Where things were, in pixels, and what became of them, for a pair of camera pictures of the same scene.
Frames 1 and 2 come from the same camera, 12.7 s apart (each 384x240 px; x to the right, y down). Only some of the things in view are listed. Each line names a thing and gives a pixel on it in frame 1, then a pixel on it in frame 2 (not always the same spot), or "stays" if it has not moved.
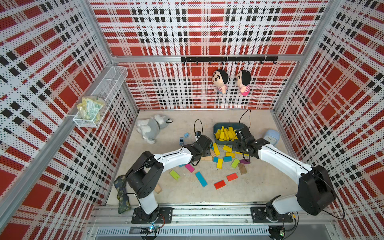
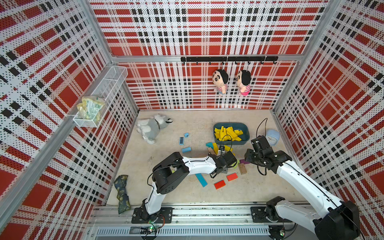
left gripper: [207, 152] -> [225, 170]
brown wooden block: [242, 168] stays
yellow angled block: [216, 149] stays
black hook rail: [255, 58] stays
